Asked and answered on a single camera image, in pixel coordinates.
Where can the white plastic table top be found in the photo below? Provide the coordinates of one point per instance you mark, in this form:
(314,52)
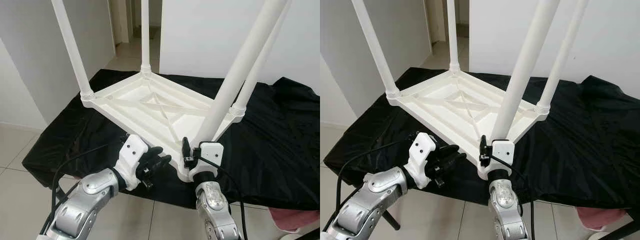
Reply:
(150,107)
(450,105)

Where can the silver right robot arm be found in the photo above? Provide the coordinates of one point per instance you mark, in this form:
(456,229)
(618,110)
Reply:
(215,210)
(505,205)

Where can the black cloth table cover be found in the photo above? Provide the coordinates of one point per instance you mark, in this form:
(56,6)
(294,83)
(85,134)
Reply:
(280,150)
(590,150)

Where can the brown door mat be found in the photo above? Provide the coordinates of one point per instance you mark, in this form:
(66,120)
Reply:
(156,31)
(465,30)

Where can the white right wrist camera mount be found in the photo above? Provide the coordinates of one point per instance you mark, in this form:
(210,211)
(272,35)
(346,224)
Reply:
(210,155)
(501,152)

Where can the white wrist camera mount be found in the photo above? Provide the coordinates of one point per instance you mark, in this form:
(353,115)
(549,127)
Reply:
(210,155)
(501,152)
(421,152)
(131,155)

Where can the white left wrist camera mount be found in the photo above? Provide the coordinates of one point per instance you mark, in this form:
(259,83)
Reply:
(421,152)
(131,155)

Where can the beige door frame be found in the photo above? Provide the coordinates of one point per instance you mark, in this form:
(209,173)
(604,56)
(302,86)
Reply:
(120,20)
(436,20)

